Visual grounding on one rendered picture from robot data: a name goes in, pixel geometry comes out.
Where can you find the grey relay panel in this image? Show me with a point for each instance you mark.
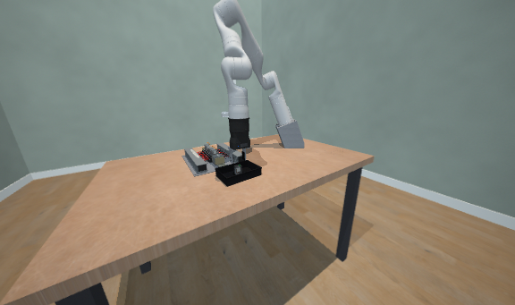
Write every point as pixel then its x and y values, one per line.
pixel 197 164

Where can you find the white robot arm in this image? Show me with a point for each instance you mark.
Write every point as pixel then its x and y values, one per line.
pixel 227 13

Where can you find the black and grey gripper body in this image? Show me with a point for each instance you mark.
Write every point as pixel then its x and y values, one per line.
pixel 239 126

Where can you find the black parts tray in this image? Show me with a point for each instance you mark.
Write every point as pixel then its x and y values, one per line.
pixel 228 177

